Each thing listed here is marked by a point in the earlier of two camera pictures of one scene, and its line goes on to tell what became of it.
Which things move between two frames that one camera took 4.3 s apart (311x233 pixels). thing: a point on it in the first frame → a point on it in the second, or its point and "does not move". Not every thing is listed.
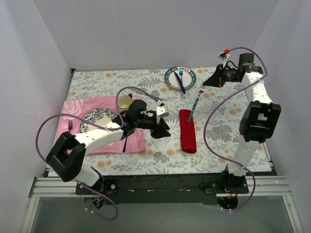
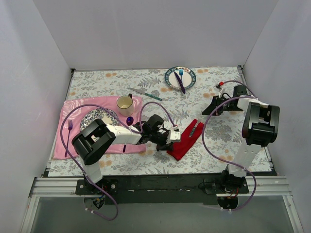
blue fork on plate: (181, 73) does not move
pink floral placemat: (132, 141) does not move
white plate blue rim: (189, 77) does not move
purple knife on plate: (183, 89) does not move
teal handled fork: (200, 91) → (192, 132)
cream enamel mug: (124, 102) does not move
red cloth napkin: (188, 132) → (188, 136)
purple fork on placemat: (70, 124) does not move
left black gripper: (155, 127) → (164, 142)
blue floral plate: (97, 116) does not move
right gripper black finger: (215, 79) → (215, 102)
